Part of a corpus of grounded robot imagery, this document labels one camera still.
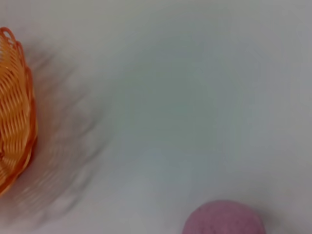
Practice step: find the pink peach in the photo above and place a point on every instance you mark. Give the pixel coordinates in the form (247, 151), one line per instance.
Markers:
(224, 219)

